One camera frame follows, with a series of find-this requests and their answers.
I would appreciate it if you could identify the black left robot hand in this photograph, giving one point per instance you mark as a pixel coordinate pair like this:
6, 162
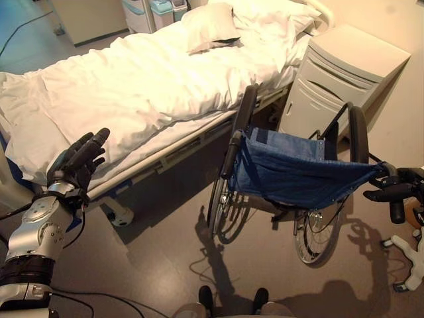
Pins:
77, 162

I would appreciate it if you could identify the silver right robot leg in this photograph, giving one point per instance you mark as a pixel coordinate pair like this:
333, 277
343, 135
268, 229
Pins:
276, 309

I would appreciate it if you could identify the large white pillow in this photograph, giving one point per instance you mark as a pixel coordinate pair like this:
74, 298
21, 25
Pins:
275, 13

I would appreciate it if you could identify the dark right robot foot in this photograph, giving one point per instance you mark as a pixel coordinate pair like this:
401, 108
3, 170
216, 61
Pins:
261, 296

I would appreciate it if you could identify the white duvet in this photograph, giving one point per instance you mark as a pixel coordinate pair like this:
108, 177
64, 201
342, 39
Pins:
132, 86

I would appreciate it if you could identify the beige cabinet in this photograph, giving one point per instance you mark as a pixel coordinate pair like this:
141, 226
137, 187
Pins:
89, 20

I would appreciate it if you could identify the teal and white bin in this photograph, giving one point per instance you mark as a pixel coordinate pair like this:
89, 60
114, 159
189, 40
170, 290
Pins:
134, 13
167, 13

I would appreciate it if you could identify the white wheeled stand base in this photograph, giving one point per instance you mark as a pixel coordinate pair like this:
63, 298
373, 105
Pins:
409, 253

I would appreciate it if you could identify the dark left robot foot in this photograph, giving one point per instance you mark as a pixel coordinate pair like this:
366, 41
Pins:
205, 296

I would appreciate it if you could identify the orange round object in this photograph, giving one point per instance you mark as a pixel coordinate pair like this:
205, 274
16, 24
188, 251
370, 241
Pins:
414, 213

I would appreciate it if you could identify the silver left robot leg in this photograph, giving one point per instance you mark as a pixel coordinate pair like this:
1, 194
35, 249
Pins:
192, 311

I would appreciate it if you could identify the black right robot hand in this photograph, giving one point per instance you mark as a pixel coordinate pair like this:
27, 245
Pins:
394, 190

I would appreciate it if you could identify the grey-white pillow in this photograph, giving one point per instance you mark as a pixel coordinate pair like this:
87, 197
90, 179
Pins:
212, 28

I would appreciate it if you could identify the white bedside cabinet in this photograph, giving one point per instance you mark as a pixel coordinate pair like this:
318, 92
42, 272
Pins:
344, 79

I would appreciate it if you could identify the blue seat wheelchair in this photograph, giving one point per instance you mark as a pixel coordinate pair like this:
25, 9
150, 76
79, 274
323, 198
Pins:
285, 175

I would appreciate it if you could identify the silver robot leg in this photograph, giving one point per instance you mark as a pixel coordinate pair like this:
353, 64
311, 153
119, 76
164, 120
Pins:
276, 309
192, 311

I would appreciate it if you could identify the dark robot foot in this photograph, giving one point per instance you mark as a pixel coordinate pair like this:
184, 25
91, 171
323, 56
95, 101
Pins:
261, 296
205, 296

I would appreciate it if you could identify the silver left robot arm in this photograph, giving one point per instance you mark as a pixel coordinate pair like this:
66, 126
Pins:
31, 238

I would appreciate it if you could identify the hospital bed frame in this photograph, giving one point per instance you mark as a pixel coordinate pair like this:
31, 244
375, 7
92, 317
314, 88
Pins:
159, 165

